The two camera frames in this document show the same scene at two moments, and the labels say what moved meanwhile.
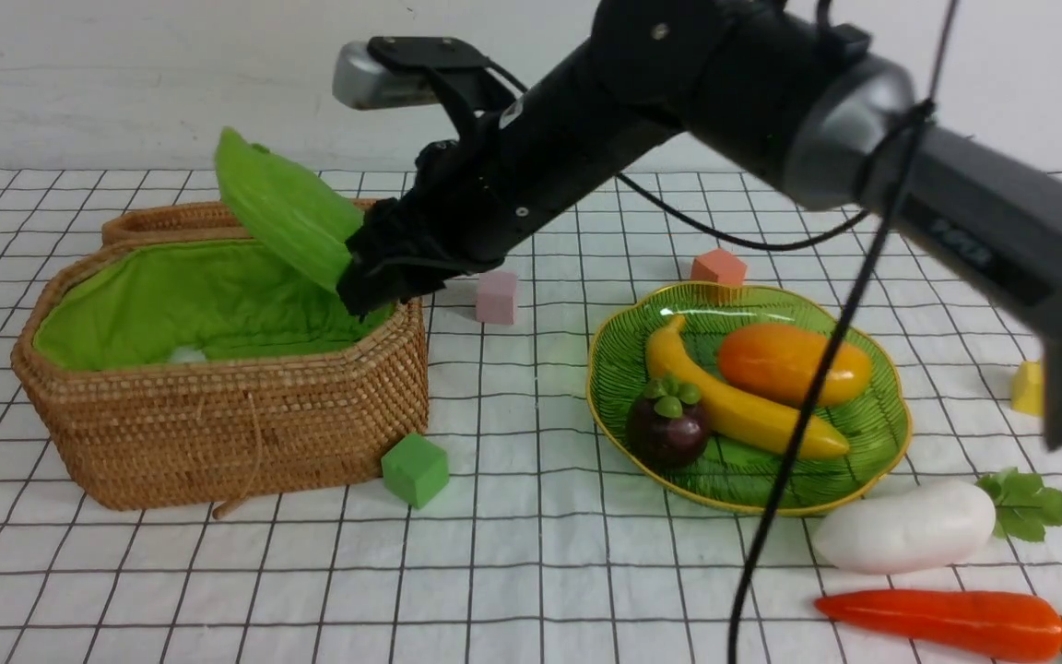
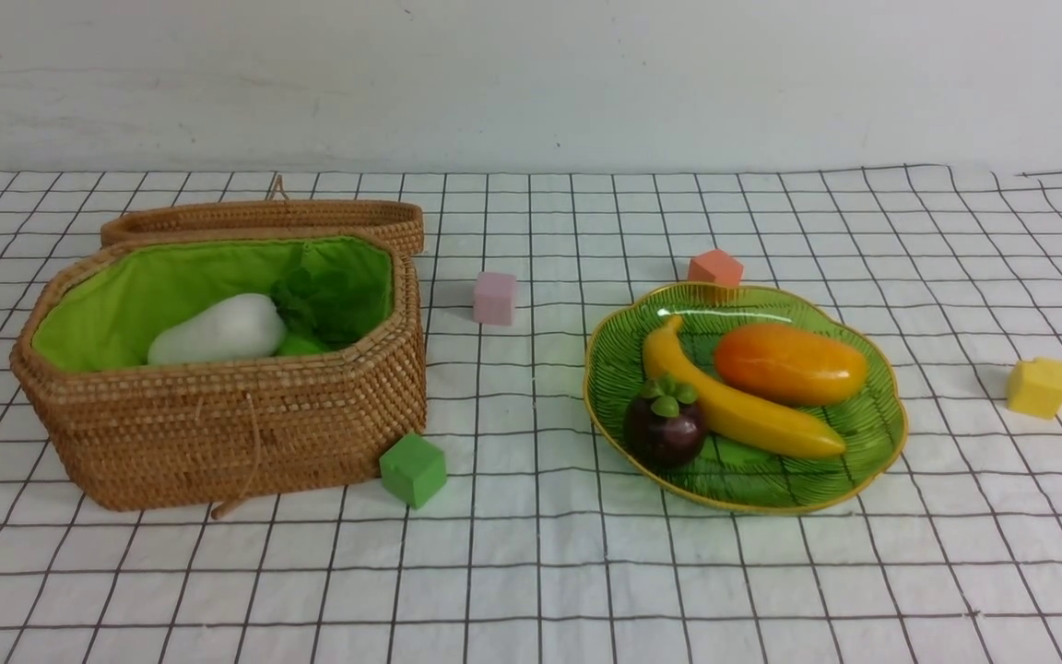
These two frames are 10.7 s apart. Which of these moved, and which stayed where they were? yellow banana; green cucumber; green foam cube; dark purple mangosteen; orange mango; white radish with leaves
Moved: green cucumber; white radish with leaves
Stayed: orange mango; dark purple mangosteen; green foam cube; yellow banana
